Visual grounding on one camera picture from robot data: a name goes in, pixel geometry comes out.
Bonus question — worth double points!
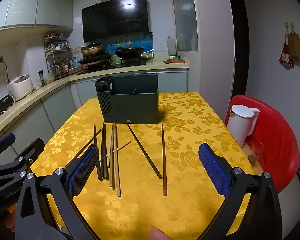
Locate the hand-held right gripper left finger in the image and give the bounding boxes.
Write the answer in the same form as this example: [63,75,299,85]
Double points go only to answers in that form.
[14,144,102,240]

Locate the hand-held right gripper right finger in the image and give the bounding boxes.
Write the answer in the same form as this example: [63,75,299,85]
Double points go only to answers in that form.
[198,142,283,240]

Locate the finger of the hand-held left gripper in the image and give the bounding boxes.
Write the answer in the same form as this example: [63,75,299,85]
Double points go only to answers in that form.
[0,138,45,180]
[0,133,16,154]

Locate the brown wooden chopstick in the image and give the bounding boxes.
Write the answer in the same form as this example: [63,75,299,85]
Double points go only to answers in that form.
[161,124,168,197]
[108,124,114,187]
[74,129,102,157]

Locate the light wooden chopstick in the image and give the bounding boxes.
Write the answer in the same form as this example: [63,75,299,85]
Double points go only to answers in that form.
[97,141,132,162]
[111,122,116,190]
[115,126,121,197]

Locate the dark green utensil holder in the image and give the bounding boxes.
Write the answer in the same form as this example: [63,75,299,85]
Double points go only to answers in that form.
[94,72,160,125]

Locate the person's left hand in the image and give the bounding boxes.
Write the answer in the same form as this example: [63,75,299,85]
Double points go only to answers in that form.
[4,204,17,234]

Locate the person's right hand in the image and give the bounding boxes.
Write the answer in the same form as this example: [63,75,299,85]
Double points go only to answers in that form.
[149,226,171,240]

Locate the black countertop appliance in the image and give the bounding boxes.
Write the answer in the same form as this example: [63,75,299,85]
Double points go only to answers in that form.
[0,94,15,116]

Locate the clear drinking glass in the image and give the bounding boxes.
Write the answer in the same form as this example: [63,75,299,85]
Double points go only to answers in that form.
[248,142,265,167]

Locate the grey lower kitchen cabinets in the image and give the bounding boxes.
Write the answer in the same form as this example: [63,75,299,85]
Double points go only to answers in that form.
[0,69,190,160]

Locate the grey kitchen cabinets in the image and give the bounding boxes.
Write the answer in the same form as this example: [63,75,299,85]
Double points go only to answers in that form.
[0,0,74,33]
[0,69,190,160]

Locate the white electric kettle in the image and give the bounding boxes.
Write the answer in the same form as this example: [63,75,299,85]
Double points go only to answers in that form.
[226,104,261,148]

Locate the white rice cooker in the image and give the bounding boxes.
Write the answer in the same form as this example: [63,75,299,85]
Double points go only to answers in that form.
[7,75,34,101]

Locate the beige kitchen countertop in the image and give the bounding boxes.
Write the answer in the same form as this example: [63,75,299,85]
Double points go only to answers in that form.
[0,57,190,142]

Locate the red plastic chair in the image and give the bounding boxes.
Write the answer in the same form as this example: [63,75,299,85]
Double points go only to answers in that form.
[224,94,300,196]

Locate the dark seasoning bottle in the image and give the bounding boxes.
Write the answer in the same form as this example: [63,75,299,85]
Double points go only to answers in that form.
[38,70,46,88]

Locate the yellow floral tablecloth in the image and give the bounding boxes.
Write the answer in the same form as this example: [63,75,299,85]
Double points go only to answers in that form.
[30,92,257,240]

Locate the metal spice rack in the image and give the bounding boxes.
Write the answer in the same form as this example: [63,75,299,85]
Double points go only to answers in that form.
[43,33,73,77]

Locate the black gas stove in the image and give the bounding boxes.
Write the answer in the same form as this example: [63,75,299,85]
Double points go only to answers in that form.
[77,58,148,75]

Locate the metal pan with lid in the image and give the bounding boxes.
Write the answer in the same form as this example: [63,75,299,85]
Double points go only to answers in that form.
[80,43,106,56]

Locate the dark door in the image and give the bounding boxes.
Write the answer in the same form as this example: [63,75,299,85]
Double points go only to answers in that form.
[227,0,249,103]

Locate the black wok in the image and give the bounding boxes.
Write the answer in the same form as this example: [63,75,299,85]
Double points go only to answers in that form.
[114,46,145,59]

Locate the red hanging bag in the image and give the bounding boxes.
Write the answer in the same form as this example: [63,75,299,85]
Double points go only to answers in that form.
[278,27,296,70]

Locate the grey upper kitchen cabinets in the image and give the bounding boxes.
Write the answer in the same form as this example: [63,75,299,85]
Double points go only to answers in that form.
[0,0,74,33]

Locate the blue backsplash picture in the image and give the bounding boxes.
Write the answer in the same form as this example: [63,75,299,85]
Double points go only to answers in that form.
[100,32,154,63]

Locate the brown hanging bag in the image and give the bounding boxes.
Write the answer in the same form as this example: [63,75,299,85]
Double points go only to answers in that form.
[287,26,300,67]

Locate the frosted glass window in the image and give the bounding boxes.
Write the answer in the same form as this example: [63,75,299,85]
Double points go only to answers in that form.
[170,0,199,53]

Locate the black glass range hood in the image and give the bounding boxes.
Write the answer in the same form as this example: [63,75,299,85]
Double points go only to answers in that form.
[82,0,150,43]

